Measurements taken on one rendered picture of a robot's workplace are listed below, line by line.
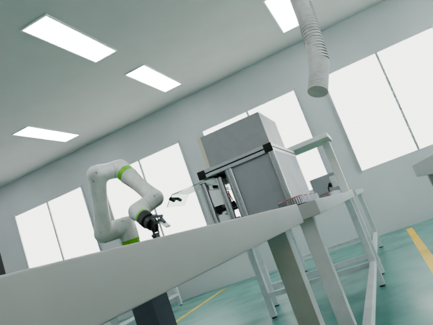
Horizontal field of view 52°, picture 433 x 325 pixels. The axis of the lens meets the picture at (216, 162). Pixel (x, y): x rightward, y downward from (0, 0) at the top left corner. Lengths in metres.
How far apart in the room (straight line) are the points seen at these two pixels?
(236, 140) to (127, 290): 2.16
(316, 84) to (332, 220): 3.94
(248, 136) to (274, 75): 5.15
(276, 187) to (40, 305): 2.08
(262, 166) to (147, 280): 1.97
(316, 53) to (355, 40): 3.77
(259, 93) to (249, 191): 5.30
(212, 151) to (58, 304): 2.26
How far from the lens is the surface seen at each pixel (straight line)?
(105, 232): 3.02
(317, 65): 3.73
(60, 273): 0.32
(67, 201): 9.18
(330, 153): 3.59
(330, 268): 1.57
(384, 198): 7.20
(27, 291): 0.29
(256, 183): 2.35
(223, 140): 2.52
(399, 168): 7.21
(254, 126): 2.47
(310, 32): 3.91
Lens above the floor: 0.72
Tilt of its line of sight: 10 degrees up
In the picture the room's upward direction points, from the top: 20 degrees counter-clockwise
